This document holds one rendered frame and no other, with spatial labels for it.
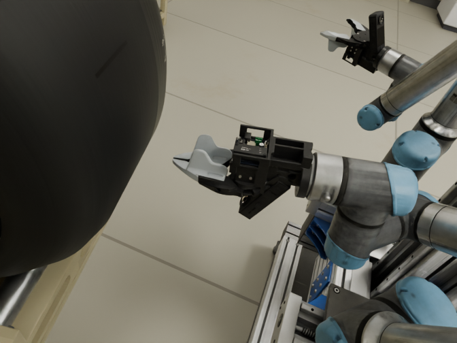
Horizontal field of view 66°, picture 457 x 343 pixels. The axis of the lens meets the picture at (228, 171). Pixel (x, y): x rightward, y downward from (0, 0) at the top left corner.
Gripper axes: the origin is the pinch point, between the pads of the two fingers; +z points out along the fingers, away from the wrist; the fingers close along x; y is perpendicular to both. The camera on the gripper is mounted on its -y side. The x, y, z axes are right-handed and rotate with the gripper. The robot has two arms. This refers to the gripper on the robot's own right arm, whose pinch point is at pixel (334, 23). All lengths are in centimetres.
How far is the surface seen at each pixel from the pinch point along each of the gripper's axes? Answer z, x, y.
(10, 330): -26, -113, -4
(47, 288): -19, -107, 5
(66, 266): -18, -103, 6
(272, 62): 107, 121, 124
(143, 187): 50, -51, 100
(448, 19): 58, 418, 151
